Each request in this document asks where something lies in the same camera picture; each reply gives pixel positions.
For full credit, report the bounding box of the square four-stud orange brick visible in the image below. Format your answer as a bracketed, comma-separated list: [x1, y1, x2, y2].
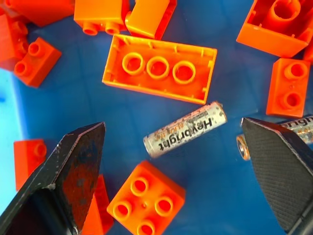
[106, 160, 186, 235]

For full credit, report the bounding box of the silver Heybright battery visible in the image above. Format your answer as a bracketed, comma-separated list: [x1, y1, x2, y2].
[143, 101, 228, 159]
[236, 116, 313, 161]

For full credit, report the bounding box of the two-stud orange brick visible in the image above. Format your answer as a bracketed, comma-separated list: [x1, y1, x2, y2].
[13, 37, 63, 89]
[265, 57, 312, 119]

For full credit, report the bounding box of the long orange building brick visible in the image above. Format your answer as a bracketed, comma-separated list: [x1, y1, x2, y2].
[101, 33, 218, 105]

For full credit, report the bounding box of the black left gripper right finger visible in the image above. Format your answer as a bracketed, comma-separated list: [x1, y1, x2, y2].
[241, 117, 313, 234]

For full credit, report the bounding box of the hollow orange building brick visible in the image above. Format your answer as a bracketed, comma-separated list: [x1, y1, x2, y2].
[236, 0, 313, 59]

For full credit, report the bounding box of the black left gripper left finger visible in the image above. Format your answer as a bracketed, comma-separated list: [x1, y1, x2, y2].
[0, 121, 107, 235]

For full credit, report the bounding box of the blue plastic bin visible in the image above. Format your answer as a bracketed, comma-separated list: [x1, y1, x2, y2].
[0, 0, 313, 235]

